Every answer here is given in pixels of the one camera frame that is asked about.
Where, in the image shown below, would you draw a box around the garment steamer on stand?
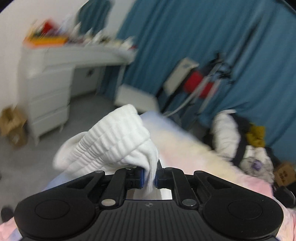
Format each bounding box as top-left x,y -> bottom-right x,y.
164,52 -> 232,117

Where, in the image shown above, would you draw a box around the red cloth on chair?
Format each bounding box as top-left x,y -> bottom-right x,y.
183,70 -> 214,99

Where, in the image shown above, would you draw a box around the white sweatpants with striped band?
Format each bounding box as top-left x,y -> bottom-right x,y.
53,104 -> 172,200

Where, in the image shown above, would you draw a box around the white and black chair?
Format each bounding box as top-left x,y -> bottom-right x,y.
114,57 -> 199,113

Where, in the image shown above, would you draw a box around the orange box on table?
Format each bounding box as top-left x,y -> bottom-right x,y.
23,36 -> 68,48

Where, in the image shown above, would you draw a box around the grey jacket with purple label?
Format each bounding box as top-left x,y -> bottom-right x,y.
239,145 -> 274,184

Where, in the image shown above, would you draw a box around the cloud-shaped blue mirror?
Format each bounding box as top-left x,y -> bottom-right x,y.
76,0 -> 113,35

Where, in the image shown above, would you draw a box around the mustard yellow garment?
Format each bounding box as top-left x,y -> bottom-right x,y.
245,124 -> 265,148

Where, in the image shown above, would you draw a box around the blue curtain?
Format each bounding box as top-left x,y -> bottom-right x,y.
99,0 -> 296,163

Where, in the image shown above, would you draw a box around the white dressing table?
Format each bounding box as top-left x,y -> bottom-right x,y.
18,44 -> 136,144

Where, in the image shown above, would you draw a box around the black bedside armchair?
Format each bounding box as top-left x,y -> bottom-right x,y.
273,182 -> 295,208

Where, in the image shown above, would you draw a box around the cardboard box on floor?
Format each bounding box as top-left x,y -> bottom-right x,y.
1,106 -> 27,148

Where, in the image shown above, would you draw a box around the brown paper shopping bag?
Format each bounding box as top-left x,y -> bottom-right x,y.
273,162 -> 295,187

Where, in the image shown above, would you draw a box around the black garment on pile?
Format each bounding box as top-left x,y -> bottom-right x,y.
203,113 -> 251,166

